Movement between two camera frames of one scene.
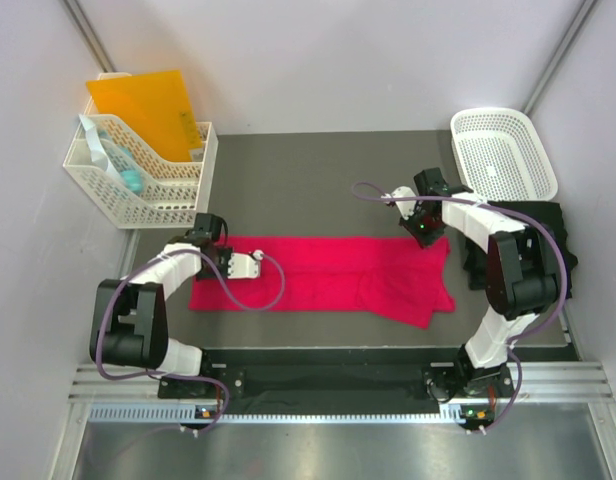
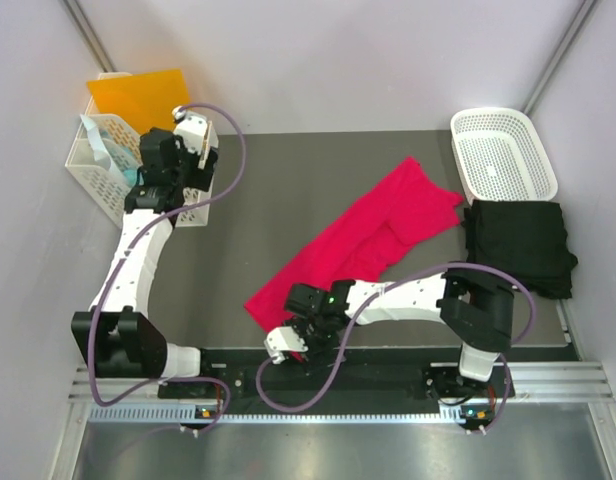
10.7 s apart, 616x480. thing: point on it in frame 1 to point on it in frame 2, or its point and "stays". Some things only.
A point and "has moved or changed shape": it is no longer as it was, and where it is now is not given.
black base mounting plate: (334, 373) stays
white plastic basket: (500, 156) stays
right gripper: (424, 241) to (314, 358)
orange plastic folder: (153, 107) stays
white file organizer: (140, 187) stays
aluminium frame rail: (94, 385) stays
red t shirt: (386, 276) has moved or changed shape
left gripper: (225, 252) to (199, 178)
